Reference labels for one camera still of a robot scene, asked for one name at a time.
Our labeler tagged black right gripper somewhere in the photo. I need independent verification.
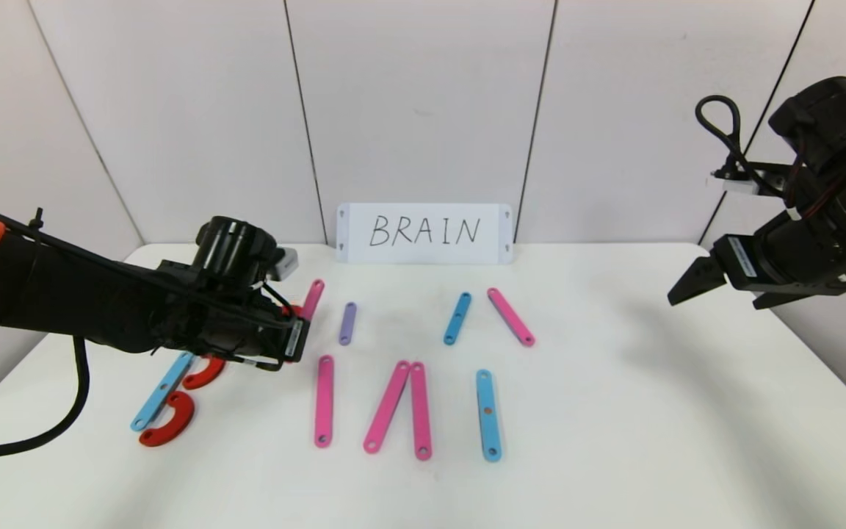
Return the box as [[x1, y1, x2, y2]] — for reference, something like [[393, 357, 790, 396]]
[[667, 209, 846, 310]]

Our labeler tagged pink bar with holes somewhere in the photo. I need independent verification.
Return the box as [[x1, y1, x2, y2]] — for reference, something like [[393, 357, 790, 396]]
[[364, 360, 411, 454], [410, 361, 433, 461], [314, 356, 336, 448], [486, 287, 536, 348], [300, 279, 325, 322]]

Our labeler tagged white BRAIN sign card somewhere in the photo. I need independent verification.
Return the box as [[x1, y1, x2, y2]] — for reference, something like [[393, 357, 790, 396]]
[[336, 204, 514, 265]]

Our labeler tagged long blue flat bar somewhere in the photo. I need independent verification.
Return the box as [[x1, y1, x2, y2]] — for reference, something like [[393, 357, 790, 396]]
[[130, 351, 196, 432], [475, 369, 503, 463]]

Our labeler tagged short blue flat bar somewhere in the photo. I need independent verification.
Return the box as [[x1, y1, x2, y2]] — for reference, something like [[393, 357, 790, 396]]
[[443, 292, 472, 346]]

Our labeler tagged large red curved piece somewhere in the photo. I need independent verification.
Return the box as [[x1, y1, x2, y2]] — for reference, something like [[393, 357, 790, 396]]
[[138, 390, 196, 447], [182, 356, 227, 391]]

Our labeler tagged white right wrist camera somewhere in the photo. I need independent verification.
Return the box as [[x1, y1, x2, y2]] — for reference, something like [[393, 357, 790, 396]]
[[713, 162, 787, 196]]

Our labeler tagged black looped camera cable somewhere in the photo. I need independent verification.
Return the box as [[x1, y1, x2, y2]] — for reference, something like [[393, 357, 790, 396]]
[[695, 96, 784, 195]]

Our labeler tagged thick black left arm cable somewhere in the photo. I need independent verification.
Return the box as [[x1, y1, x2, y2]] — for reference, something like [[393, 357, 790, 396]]
[[0, 334, 92, 464]]

